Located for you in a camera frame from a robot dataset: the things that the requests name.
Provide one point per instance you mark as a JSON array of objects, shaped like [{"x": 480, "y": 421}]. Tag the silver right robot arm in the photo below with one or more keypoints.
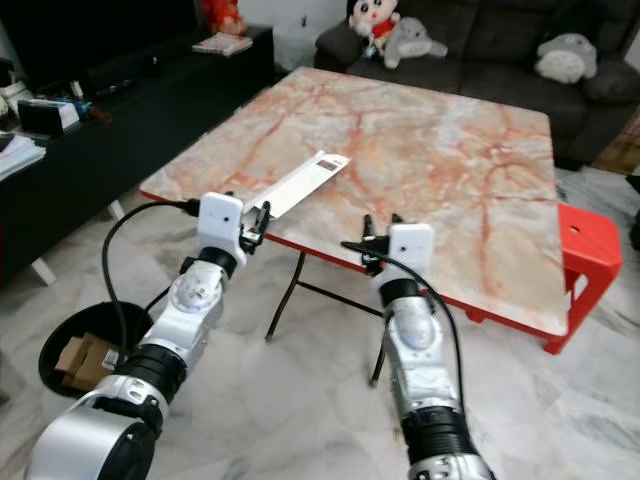
[{"x": 415, "y": 350}]

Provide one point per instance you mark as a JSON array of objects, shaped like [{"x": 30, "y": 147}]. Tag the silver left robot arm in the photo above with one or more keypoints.
[{"x": 195, "y": 300}]

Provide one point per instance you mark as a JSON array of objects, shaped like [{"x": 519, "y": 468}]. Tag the black round rubbish bin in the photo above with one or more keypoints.
[{"x": 120, "y": 318}]

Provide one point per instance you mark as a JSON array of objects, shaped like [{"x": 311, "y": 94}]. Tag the long white cardboard box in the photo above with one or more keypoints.
[{"x": 305, "y": 178}]

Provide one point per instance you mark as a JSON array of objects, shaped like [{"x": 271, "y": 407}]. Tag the black metal table leg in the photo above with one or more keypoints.
[
  {"x": 377, "y": 368},
  {"x": 285, "y": 295}
]

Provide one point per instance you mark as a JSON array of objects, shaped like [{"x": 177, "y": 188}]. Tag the black TV cabinet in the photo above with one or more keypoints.
[{"x": 120, "y": 150}]

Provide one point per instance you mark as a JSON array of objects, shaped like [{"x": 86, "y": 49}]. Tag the stack of books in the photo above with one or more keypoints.
[{"x": 222, "y": 44}]

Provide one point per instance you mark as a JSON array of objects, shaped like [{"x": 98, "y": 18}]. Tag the blue and orange small item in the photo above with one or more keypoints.
[{"x": 95, "y": 115}]

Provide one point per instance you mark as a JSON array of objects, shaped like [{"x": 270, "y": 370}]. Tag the red plastic stool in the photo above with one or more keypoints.
[{"x": 595, "y": 245}]

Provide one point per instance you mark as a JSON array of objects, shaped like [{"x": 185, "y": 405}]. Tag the brown cardboard box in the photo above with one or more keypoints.
[{"x": 90, "y": 358}]

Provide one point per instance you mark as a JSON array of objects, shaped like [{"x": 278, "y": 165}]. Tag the red decoration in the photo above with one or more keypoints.
[{"x": 222, "y": 12}]

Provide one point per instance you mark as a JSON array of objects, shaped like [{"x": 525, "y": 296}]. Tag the cartoon boy plush doll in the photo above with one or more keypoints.
[{"x": 368, "y": 15}]

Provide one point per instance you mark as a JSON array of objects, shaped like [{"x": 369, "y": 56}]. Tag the dark grey sofa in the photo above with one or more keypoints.
[{"x": 480, "y": 30}]

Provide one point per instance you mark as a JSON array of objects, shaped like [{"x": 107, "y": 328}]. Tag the white paper stack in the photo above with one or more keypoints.
[{"x": 20, "y": 155}]

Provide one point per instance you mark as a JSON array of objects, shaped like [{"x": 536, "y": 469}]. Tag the black television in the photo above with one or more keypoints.
[{"x": 100, "y": 40}]

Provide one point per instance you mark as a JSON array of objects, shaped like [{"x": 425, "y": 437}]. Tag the large grey totoro plush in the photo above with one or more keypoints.
[{"x": 565, "y": 58}]

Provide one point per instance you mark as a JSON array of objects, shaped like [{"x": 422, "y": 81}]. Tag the black and white box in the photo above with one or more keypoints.
[{"x": 40, "y": 120}]

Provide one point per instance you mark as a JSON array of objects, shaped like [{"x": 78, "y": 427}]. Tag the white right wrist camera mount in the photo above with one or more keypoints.
[{"x": 410, "y": 243}]

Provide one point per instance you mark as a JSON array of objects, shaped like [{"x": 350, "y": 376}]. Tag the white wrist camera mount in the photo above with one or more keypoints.
[
  {"x": 410, "y": 243},
  {"x": 220, "y": 218}
]

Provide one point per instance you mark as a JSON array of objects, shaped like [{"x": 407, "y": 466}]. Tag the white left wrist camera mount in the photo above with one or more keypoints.
[{"x": 220, "y": 218}]

